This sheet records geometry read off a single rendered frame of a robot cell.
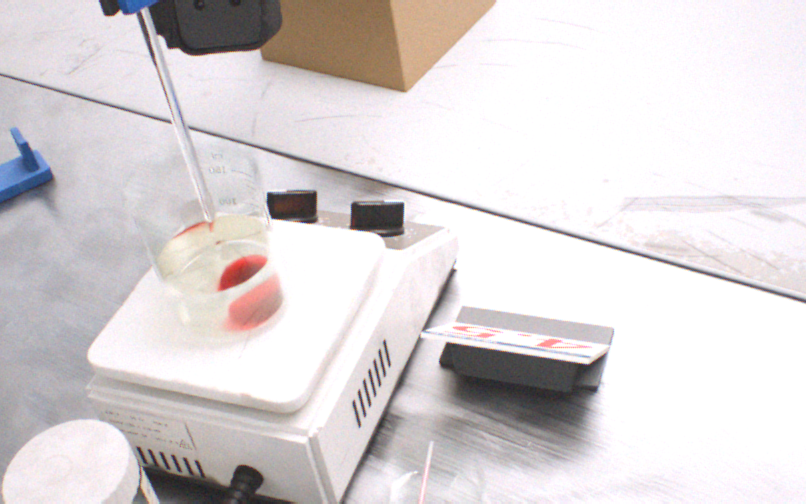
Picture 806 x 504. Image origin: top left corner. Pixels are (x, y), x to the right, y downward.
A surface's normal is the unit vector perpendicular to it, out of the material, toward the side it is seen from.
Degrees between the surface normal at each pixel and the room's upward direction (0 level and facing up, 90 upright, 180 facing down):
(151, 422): 90
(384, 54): 90
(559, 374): 90
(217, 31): 70
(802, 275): 0
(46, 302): 0
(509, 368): 90
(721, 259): 0
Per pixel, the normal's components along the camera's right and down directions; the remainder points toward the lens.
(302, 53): -0.54, 0.62
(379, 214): 0.30, 0.24
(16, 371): -0.15, -0.74
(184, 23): -0.13, 0.38
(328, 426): 0.92, 0.13
